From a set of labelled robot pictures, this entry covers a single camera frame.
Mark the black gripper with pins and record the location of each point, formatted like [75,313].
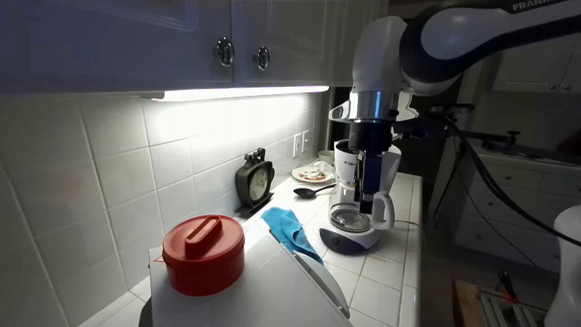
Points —
[369,141]

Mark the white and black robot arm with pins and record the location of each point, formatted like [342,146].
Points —
[427,55]

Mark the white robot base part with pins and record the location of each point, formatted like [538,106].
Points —
[565,308]

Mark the white drip coffee maker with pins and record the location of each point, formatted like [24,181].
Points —
[345,164]

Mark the glass coffee carafe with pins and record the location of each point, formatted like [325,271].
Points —
[347,217]

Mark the plate with food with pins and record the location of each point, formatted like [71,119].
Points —
[315,173]

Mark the under-cabinet light strip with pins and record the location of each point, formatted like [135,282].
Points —
[200,95]

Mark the black spoon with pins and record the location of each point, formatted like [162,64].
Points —
[309,193]

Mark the blue cloth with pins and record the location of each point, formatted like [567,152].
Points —
[287,230]

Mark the dark green kitchen scale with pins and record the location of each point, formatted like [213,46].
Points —
[253,182]

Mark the right cabinet door knob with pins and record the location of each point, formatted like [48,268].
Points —
[262,57]

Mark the cabinet door knob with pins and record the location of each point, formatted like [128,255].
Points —
[262,57]
[226,52]

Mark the white dresser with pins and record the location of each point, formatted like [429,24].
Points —
[485,224]

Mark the left cabinet door knob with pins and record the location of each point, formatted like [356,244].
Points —
[226,52]

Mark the white box appliance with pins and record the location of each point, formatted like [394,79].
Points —
[276,290]

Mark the red round lidded container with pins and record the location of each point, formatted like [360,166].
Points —
[204,255]

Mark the white upper cabinets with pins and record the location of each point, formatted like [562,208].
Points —
[80,46]

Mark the white wall outlet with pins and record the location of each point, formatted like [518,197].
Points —
[298,142]

